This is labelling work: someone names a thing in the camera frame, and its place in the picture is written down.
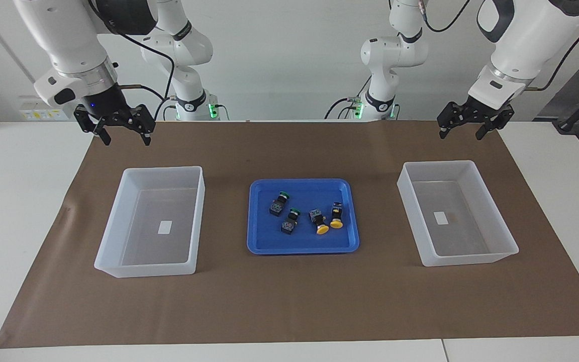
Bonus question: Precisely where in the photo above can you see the black right base cables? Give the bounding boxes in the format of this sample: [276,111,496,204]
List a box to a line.
[154,98,230,121]

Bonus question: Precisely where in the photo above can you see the blue plastic tray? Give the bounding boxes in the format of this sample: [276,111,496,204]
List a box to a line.
[247,178,360,255]

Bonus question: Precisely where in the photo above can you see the green push button switch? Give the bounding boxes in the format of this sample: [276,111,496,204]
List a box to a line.
[269,191,291,217]
[280,207,301,235]

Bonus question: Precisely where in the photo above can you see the white wall socket box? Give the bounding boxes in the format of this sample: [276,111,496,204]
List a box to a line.
[18,96,76,121]

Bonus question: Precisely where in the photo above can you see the black base cables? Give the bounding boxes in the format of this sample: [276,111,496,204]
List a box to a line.
[154,98,230,121]
[325,96,365,120]

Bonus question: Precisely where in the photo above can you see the translucent white plastic box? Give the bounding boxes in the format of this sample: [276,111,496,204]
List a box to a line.
[397,160,520,267]
[93,166,206,278]

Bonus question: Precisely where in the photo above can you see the brown paper table mat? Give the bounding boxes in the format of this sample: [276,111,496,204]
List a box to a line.
[0,120,579,348]

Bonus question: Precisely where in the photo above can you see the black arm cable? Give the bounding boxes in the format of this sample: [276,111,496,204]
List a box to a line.
[117,31,175,123]
[420,0,579,92]

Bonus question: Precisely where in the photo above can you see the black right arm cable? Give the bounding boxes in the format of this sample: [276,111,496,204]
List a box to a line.
[117,31,175,123]

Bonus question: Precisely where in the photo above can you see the black left base cables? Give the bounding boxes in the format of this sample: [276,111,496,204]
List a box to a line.
[325,96,365,120]

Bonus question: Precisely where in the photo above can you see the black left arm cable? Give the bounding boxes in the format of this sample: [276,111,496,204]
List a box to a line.
[420,0,579,92]

